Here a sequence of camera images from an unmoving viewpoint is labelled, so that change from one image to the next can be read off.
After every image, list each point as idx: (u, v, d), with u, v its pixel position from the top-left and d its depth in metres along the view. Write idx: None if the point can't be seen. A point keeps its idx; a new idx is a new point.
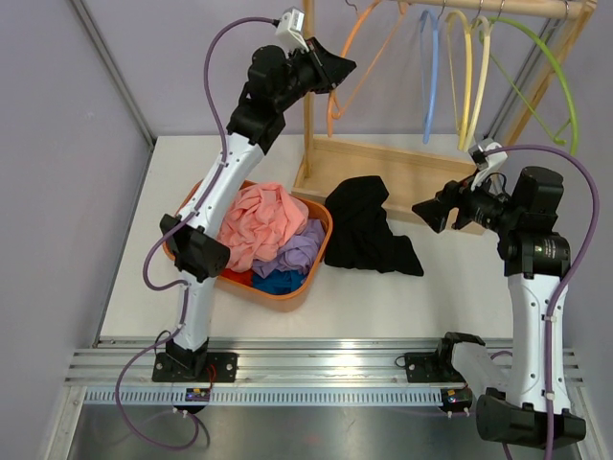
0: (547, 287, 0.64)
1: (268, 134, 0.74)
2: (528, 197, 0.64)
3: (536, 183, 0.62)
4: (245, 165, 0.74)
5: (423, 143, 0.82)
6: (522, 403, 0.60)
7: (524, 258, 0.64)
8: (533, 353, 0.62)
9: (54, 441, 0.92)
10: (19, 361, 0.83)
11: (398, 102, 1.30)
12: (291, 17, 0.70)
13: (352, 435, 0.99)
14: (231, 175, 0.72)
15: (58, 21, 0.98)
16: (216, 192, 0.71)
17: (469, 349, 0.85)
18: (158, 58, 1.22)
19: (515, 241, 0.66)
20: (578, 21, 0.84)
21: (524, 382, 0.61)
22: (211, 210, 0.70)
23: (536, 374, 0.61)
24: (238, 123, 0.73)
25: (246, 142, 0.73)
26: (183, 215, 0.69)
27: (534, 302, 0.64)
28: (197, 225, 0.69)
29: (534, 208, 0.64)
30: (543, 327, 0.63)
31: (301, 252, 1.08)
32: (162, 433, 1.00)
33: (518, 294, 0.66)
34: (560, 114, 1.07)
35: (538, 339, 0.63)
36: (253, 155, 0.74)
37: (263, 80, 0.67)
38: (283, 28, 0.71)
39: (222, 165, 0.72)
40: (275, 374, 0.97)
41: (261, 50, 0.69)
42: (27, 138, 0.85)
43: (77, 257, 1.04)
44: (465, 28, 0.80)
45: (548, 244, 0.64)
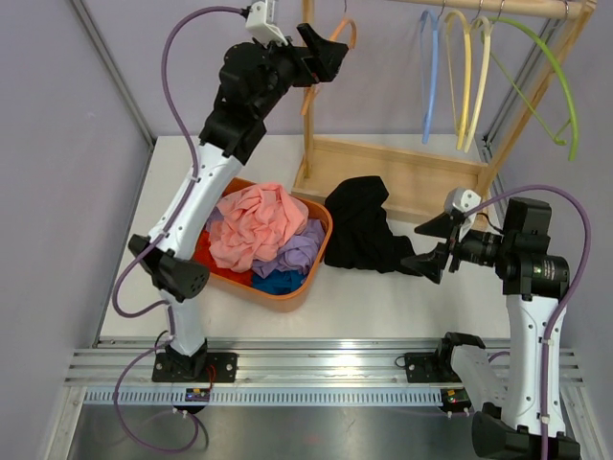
0: (543, 310, 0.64)
1: (246, 144, 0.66)
2: (520, 223, 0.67)
3: (526, 206, 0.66)
4: (221, 179, 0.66)
5: (423, 143, 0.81)
6: (517, 425, 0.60)
7: (523, 278, 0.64)
8: (530, 376, 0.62)
9: (54, 442, 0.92)
10: (18, 363, 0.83)
11: (398, 102, 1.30)
12: (265, 8, 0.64)
13: (352, 435, 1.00)
14: (203, 192, 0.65)
15: (57, 20, 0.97)
16: (190, 211, 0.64)
17: (470, 353, 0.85)
18: (156, 58, 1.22)
19: (515, 262, 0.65)
20: (578, 22, 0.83)
21: (518, 406, 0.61)
22: (181, 231, 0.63)
23: (532, 397, 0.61)
24: (213, 131, 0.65)
25: (220, 154, 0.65)
26: (152, 236, 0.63)
27: (532, 324, 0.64)
28: (167, 247, 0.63)
29: (527, 231, 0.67)
30: (539, 349, 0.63)
31: (301, 252, 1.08)
32: (155, 437, 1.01)
33: (515, 313, 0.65)
34: (560, 114, 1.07)
35: (534, 359, 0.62)
36: (230, 168, 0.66)
37: (238, 83, 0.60)
38: (258, 17, 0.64)
39: (194, 179, 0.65)
40: (274, 373, 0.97)
41: (233, 49, 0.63)
42: (26, 137, 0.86)
43: (77, 257, 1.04)
44: (465, 28, 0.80)
45: (547, 265, 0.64)
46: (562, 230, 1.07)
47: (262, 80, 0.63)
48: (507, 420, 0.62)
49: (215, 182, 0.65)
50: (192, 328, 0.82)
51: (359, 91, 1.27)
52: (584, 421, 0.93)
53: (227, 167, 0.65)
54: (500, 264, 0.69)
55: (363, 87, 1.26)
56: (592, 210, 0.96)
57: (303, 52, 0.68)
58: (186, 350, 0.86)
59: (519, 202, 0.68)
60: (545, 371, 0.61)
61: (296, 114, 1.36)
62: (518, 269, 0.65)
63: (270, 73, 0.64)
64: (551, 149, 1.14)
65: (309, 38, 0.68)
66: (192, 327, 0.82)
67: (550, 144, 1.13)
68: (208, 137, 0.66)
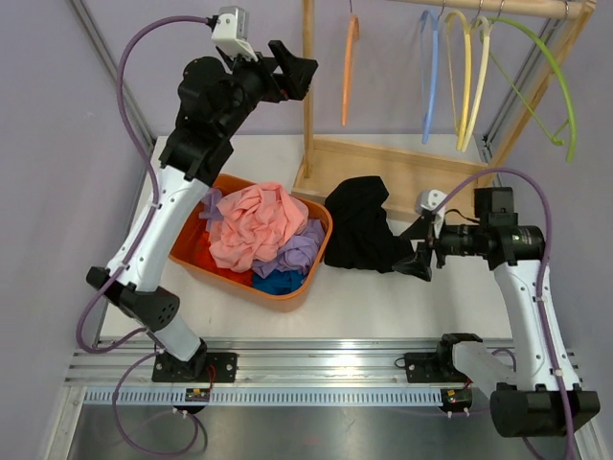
0: (530, 271, 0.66)
1: (210, 164, 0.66)
2: (488, 206, 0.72)
3: (489, 189, 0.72)
4: (183, 205, 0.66)
5: (423, 143, 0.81)
6: (535, 386, 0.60)
7: (506, 246, 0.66)
8: (533, 334, 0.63)
9: (54, 442, 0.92)
10: (18, 364, 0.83)
11: (398, 102, 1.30)
12: (236, 22, 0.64)
13: (352, 435, 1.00)
14: (165, 218, 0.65)
15: (57, 21, 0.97)
16: (150, 240, 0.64)
17: (470, 347, 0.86)
18: (156, 58, 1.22)
19: (494, 235, 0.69)
20: (578, 22, 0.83)
21: (531, 366, 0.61)
22: (143, 262, 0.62)
23: (541, 355, 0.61)
24: (174, 150, 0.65)
25: (182, 177, 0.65)
26: (112, 268, 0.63)
27: (523, 286, 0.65)
28: (127, 280, 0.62)
29: (496, 210, 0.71)
30: (536, 307, 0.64)
31: (301, 252, 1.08)
32: (151, 441, 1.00)
33: (506, 281, 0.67)
34: (559, 114, 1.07)
35: (533, 319, 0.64)
36: (192, 194, 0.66)
37: (198, 100, 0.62)
38: (228, 31, 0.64)
39: (155, 206, 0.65)
40: (274, 373, 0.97)
41: (195, 67, 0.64)
42: (25, 137, 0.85)
43: (77, 258, 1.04)
44: (465, 28, 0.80)
45: (523, 233, 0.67)
46: (562, 230, 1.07)
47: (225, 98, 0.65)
48: (522, 384, 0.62)
49: (177, 209, 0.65)
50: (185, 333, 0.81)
51: (359, 92, 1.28)
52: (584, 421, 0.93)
53: (189, 192, 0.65)
54: (478, 248, 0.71)
55: (363, 87, 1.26)
56: (591, 211, 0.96)
57: (271, 69, 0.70)
58: (185, 356, 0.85)
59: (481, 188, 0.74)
60: (547, 324, 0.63)
61: (296, 114, 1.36)
62: (498, 242, 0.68)
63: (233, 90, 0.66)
64: (550, 150, 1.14)
65: (281, 55, 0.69)
66: (185, 333, 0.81)
67: (549, 144, 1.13)
68: (170, 158, 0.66)
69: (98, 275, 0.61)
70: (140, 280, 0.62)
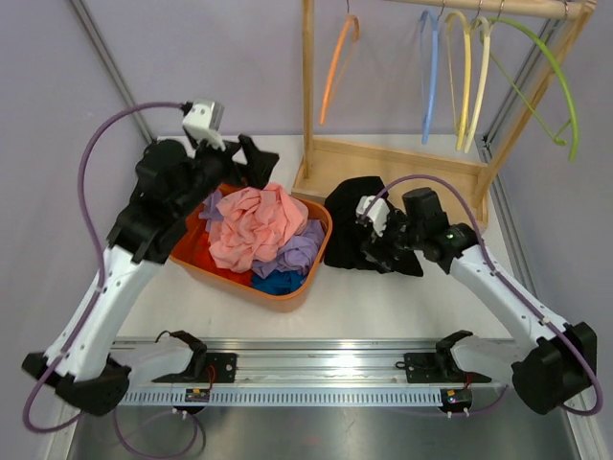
0: (475, 256, 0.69)
1: (160, 244, 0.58)
2: (420, 215, 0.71)
3: (419, 199, 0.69)
4: (130, 287, 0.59)
5: (423, 143, 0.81)
6: (535, 341, 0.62)
7: (448, 249, 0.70)
8: (508, 300, 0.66)
9: (55, 441, 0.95)
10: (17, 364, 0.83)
11: (398, 102, 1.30)
12: (210, 112, 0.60)
13: (352, 435, 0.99)
14: (109, 304, 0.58)
15: (56, 22, 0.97)
16: (93, 327, 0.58)
17: (466, 344, 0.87)
18: (155, 59, 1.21)
19: (435, 244, 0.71)
20: (578, 22, 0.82)
21: (524, 328, 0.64)
22: (82, 352, 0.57)
23: (525, 314, 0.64)
24: (125, 229, 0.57)
25: (130, 259, 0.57)
26: (51, 356, 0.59)
27: (478, 267, 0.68)
28: (66, 371, 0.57)
29: (429, 217, 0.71)
30: (497, 279, 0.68)
31: (301, 252, 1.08)
32: (148, 444, 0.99)
33: (463, 273, 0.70)
34: (560, 114, 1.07)
35: (502, 288, 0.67)
36: (141, 275, 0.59)
37: (155, 181, 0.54)
38: (200, 123, 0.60)
39: (100, 289, 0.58)
40: (274, 374, 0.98)
41: (158, 142, 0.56)
42: (24, 138, 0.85)
43: (77, 259, 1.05)
44: (464, 28, 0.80)
45: (456, 231, 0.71)
46: (562, 231, 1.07)
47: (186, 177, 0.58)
48: (527, 346, 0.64)
49: (123, 292, 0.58)
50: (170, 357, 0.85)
51: (359, 92, 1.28)
52: (584, 420, 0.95)
53: (136, 275, 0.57)
54: (422, 250, 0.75)
55: (363, 87, 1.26)
56: (592, 212, 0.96)
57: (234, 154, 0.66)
58: (179, 370, 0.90)
59: (412, 199, 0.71)
60: (512, 287, 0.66)
61: (296, 114, 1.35)
62: (442, 251, 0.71)
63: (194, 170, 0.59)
64: (550, 150, 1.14)
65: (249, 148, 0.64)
66: (170, 356, 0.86)
67: (549, 145, 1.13)
68: (119, 236, 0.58)
69: (34, 365, 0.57)
70: (78, 371, 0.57)
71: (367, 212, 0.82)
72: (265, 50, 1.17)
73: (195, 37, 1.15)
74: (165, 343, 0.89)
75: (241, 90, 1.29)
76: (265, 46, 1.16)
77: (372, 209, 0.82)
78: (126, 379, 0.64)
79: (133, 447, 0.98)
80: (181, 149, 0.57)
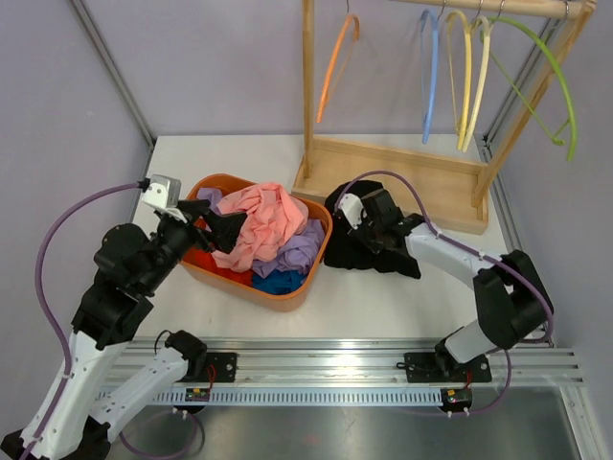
0: (421, 230, 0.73)
1: (124, 327, 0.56)
2: (373, 208, 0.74)
3: (374, 199, 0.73)
4: (99, 370, 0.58)
5: (423, 143, 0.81)
6: (478, 271, 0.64)
7: (403, 232, 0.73)
8: (449, 251, 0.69)
9: None
10: (18, 363, 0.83)
11: (398, 102, 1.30)
12: (167, 192, 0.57)
13: (351, 435, 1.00)
14: (79, 386, 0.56)
15: (57, 22, 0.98)
16: (65, 409, 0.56)
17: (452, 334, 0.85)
18: (155, 59, 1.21)
19: (392, 233, 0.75)
20: (578, 21, 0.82)
21: (466, 265, 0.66)
22: (55, 435, 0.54)
23: (465, 256, 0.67)
24: (88, 311, 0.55)
25: (95, 345, 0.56)
26: (24, 441, 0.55)
27: (426, 236, 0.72)
28: (41, 455, 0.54)
29: (384, 210, 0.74)
30: (443, 240, 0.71)
31: (301, 252, 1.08)
32: (148, 443, 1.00)
33: (417, 247, 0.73)
34: (559, 113, 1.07)
35: (447, 246, 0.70)
36: (107, 357, 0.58)
37: (115, 269, 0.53)
38: (158, 201, 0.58)
39: (67, 376, 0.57)
40: (275, 374, 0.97)
41: (115, 229, 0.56)
42: (25, 138, 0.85)
43: (77, 258, 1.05)
44: (465, 28, 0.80)
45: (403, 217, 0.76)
46: (562, 231, 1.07)
47: (149, 259, 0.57)
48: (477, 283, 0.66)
49: (92, 376, 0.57)
50: (162, 379, 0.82)
51: (359, 91, 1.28)
52: (584, 421, 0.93)
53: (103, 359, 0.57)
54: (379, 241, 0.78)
55: (363, 87, 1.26)
56: (591, 211, 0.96)
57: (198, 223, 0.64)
58: (179, 376, 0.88)
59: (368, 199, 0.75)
60: (455, 241, 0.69)
61: (296, 114, 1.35)
62: (398, 240, 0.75)
63: (156, 251, 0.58)
64: (549, 150, 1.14)
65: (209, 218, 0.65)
66: (162, 379, 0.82)
67: (548, 145, 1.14)
68: (82, 322, 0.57)
69: (10, 447, 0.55)
70: (54, 453, 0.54)
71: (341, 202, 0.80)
72: (265, 50, 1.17)
73: (195, 37, 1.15)
74: (156, 361, 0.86)
75: (241, 90, 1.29)
76: (266, 45, 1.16)
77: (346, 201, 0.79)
78: (102, 447, 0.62)
79: (133, 447, 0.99)
80: (141, 236, 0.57)
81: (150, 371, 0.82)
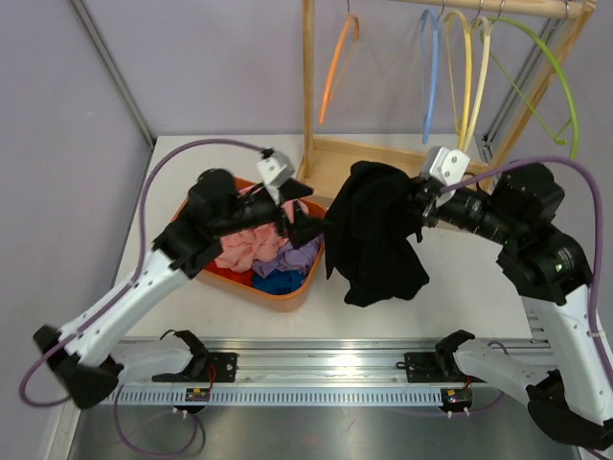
0: (577, 304, 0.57)
1: (196, 261, 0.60)
2: (518, 208, 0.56)
3: (540, 200, 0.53)
4: (159, 291, 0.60)
5: (423, 143, 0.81)
6: (603, 422, 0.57)
7: (552, 284, 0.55)
8: (593, 368, 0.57)
9: (55, 441, 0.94)
10: (18, 363, 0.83)
11: (398, 101, 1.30)
12: (278, 172, 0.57)
13: (352, 435, 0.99)
14: (136, 299, 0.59)
15: (57, 22, 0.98)
16: (112, 316, 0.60)
17: (471, 352, 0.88)
18: (155, 59, 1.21)
19: (531, 265, 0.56)
20: (578, 21, 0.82)
21: (596, 405, 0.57)
22: (95, 336, 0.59)
23: (603, 389, 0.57)
24: (167, 241, 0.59)
25: (167, 265, 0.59)
26: (67, 332, 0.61)
27: (576, 324, 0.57)
28: (75, 351, 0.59)
29: (533, 222, 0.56)
30: (592, 343, 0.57)
31: (301, 252, 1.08)
32: (150, 442, 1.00)
33: (552, 317, 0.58)
34: (560, 113, 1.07)
35: (591, 355, 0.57)
36: (171, 283, 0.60)
37: (203, 205, 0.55)
38: (266, 176, 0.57)
39: (131, 284, 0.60)
40: (275, 374, 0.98)
41: (208, 171, 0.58)
42: (26, 138, 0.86)
43: (77, 257, 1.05)
44: (465, 28, 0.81)
45: (562, 255, 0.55)
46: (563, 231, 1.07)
47: (229, 203, 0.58)
48: (582, 416, 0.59)
49: (152, 291, 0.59)
50: (167, 358, 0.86)
51: (359, 91, 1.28)
52: None
53: (168, 281, 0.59)
54: (504, 257, 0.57)
55: (363, 86, 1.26)
56: None
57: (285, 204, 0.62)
58: (176, 369, 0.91)
59: (533, 195, 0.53)
60: (607, 360, 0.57)
61: (296, 114, 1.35)
62: (538, 275, 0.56)
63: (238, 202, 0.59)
64: (550, 150, 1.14)
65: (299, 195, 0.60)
66: (170, 359, 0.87)
67: (549, 144, 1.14)
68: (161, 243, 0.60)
69: (47, 337, 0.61)
70: (85, 353, 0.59)
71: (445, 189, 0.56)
72: (265, 50, 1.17)
73: (195, 37, 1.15)
74: (170, 342, 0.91)
75: (240, 90, 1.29)
76: (266, 45, 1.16)
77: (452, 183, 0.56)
78: (117, 379, 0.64)
79: (135, 446, 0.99)
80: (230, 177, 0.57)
81: (163, 348, 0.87)
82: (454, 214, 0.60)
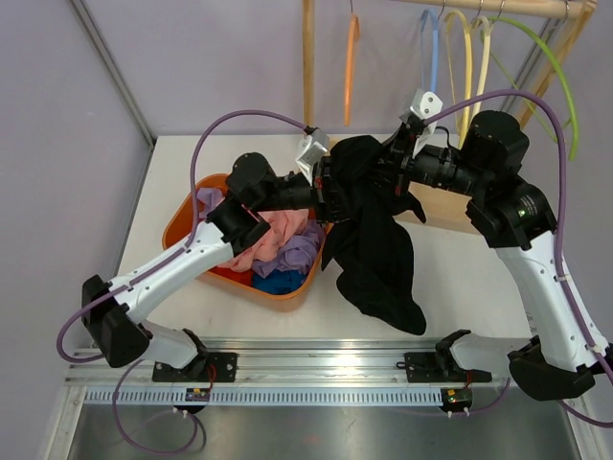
0: (544, 248, 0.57)
1: (246, 240, 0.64)
2: (488, 157, 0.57)
3: (506, 147, 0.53)
4: (208, 261, 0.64)
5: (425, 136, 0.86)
6: (577, 368, 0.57)
7: (515, 229, 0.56)
8: (562, 314, 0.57)
9: (55, 441, 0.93)
10: (18, 363, 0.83)
11: (398, 101, 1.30)
12: (307, 146, 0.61)
13: (352, 434, 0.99)
14: (189, 264, 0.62)
15: (57, 23, 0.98)
16: (165, 273, 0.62)
17: (465, 343, 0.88)
18: (155, 60, 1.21)
19: (495, 213, 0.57)
20: (578, 21, 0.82)
21: (568, 351, 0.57)
22: (146, 290, 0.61)
23: (575, 334, 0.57)
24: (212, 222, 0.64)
25: (219, 238, 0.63)
26: (116, 284, 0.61)
27: (542, 268, 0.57)
28: (124, 301, 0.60)
29: (502, 170, 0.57)
30: (560, 287, 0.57)
31: (301, 252, 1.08)
32: (152, 441, 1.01)
33: (519, 265, 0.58)
34: (560, 113, 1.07)
35: (561, 301, 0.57)
36: (220, 254, 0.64)
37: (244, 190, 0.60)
38: (301, 152, 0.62)
39: (184, 249, 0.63)
40: (274, 373, 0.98)
41: (243, 157, 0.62)
42: (26, 138, 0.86)
43: (77, 257, 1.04)
44: (465, 28, 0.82)
45: (526, 201, 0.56)
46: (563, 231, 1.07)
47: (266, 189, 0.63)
48: (556, 364, 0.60)
49: (204, 260, 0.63)
50: (179, 348, 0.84)
51: (359, 91, 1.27)
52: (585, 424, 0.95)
53: (219, 251, 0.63)
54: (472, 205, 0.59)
55: (364, 86, 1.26)
56: (593, 211, 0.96)
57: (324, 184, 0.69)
58: (182, 362, 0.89)
59: (498, 142, 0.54)
60: (576, 305, 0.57)
61: (297, 113, 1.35)
62: (504, 222, 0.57)
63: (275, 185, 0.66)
64: (550, 150, 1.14)
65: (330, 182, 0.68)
66: (179, 348, 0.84)
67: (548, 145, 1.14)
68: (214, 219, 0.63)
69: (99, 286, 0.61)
70: (134, 304, 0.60)
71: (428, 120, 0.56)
72: (266, 49, 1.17)
73: (195, 37, 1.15)
74: (180, 333, 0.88)
75: (240, 90, 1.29)
76: (266, 45, 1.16)
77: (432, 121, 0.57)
78: (149, 341, 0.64)
79: (136, 442, 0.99)
80: (264, 165, 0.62)
81: (177, 335, 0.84)
82: (425, 169, 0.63)
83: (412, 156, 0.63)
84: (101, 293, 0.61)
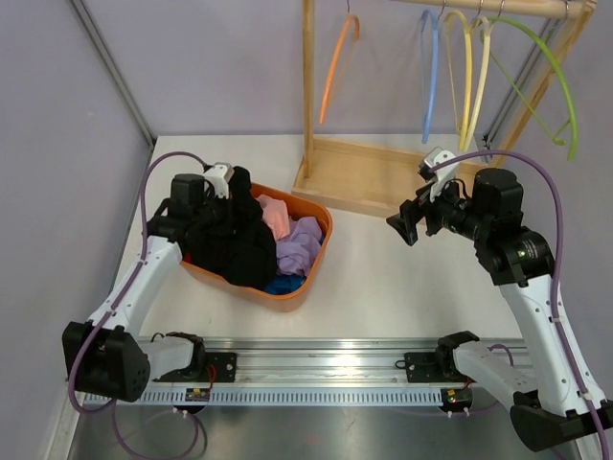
0: (541, 289, 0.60)
1: (187, 238, 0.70)
2: (492, 204, 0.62)
3: (498, 191, 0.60)
4: (165, 267, 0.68)
5: (424, 142, 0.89)
6: (565, 412, 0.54)
7: (513, 267, 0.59)
8: (555, 355, 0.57)
9: (55, 441, 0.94)
10: (20, 360, 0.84)
11: (398, 101, 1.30)
12: (225, 169, 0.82)
13: (352, 435, 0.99)
14: (152, 273, 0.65)
15: (57, 23, 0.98)
16: (136, 289, 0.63)
17: (469, 349, 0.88)
18: (154, 59, 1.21)
19: (497, 251, 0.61)
20: (578, 21, 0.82)
21: (557, 392, 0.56)
22: (130, 308, 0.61)
23: (566, 378, 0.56)
24: (157, 225, 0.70)
25: (167, 241, 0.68)
26: (96, 318, 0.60)
27: (537, 308, 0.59)
28: (115, 325, 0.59)
29: (503, 213, 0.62)
30: (554, 330, 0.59)
31: (290, 258, 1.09)
32: (148, 448, 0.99)
33: (518, 303, 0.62)
34: (559, 113, 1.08)
35: (554, 341, 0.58)
36: (172, 259, 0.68)
37: (189, 188, 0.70)
38: (218, 175, 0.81)
39: (142, 262, 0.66)
40: (275, 374, 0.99)
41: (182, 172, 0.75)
42: (24, 137, 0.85)
43: (77, 256, 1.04)
44: (465, 28, 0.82)
45: (528, 245, 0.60)
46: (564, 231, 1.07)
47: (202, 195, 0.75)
48: (550, 409, 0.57)
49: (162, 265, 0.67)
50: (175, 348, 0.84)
51: (359, 91, 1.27)
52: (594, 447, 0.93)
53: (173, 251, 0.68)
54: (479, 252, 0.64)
55: (363, 86, 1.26)
56: (593, 211, 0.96)
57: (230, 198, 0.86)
58: (185, 361, 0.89)
59: (494, 188, 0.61)
60: (568, 347, 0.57)
61: (297, 113, 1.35)
62: (504, 260, 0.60)
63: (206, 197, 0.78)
64: (550, 151, 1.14)
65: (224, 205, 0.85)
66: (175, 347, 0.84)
67: (548, 146, 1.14)
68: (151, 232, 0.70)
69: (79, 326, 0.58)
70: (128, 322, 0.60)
71: (441, 164, 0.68)
72: (265, 49, 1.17)
73: (195, 37, 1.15)
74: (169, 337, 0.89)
75: (240, 89, 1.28)
76: (266, 45, 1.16)
77: (446, 167, 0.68)
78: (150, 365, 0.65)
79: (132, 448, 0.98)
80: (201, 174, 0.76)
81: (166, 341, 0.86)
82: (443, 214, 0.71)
83: (430, 196, 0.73)
84: (85, 332, 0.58)
